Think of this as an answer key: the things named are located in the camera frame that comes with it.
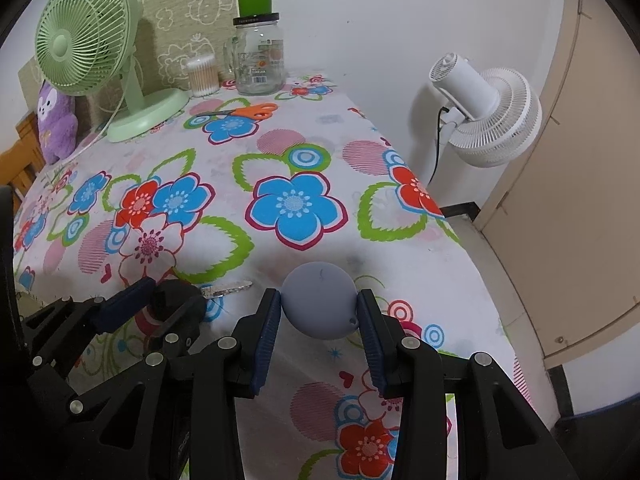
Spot black car key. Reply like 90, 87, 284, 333
150, 278, 254, 326

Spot small grey round ball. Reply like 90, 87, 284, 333
280, 261, 358, 340

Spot floral tablecloth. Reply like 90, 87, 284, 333
13, 74, 530, 479

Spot wooden bed headboard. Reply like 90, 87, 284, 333
1, 112, 44, 212

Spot purple plush toy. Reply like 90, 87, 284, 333
36, 80, 78, 165

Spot beige door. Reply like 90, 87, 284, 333
477, 0, 639, 368

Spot cotton swab container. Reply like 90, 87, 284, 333
186, 53, 219, 96

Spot green desk fan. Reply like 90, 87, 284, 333
35, 0, 189, 143

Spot glass jar mug green lid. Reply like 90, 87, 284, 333
224, 0, 286, 96

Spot beige cartoon board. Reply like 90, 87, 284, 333
1, 0, 238, 117

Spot white standing fan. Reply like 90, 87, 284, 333
430, 52, 542, 168

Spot white fan power cable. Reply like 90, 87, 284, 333
46, 56, 141, 176

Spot orange handled scissors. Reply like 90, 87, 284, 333
207, 103, 279, 122

